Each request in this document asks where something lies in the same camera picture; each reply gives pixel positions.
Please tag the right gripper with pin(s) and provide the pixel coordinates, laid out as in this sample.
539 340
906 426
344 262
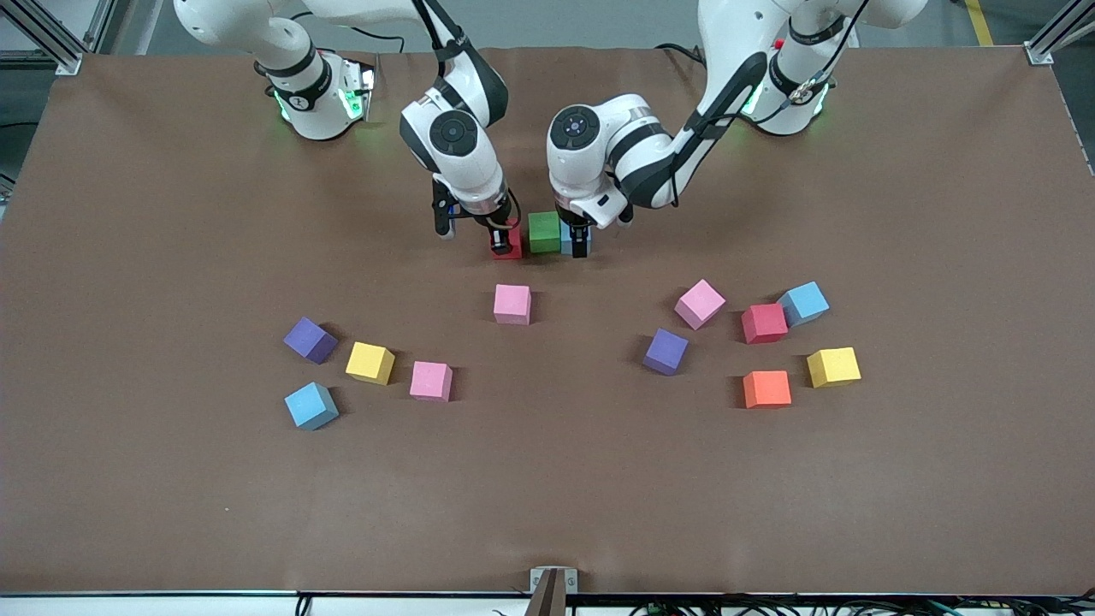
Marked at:
497 225

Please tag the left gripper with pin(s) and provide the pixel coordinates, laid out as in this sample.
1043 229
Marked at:
579 234

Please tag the light blue foam cube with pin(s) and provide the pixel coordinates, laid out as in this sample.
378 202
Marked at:
310 405
804 302
565 244

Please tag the red foam cube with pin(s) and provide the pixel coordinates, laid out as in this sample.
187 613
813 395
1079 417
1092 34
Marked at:
517 244
764 322

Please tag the green foam cube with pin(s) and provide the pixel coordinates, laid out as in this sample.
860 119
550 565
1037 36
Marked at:
544 231

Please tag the purple foam cube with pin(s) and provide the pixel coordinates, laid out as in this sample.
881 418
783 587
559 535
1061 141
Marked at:
665 351
309 339

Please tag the yellow foam cube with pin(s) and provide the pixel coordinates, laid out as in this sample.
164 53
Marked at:
833 366
369 361

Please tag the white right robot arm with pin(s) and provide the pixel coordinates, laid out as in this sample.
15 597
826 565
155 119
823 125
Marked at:
462 162

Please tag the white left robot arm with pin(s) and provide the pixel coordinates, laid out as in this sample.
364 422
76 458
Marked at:
650 145

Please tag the mauve pink foam cube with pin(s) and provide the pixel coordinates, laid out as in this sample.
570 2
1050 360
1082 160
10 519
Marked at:
700 303

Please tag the orange foam cube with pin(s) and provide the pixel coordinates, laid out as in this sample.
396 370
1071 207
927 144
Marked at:
766 388

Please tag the brown table cover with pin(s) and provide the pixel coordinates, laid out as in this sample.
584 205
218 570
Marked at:
547 479

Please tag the aluminium frame strut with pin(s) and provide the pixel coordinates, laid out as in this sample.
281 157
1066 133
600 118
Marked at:
100 24

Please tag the aluminium frame post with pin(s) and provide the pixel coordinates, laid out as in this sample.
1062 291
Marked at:
1039 53
67 62

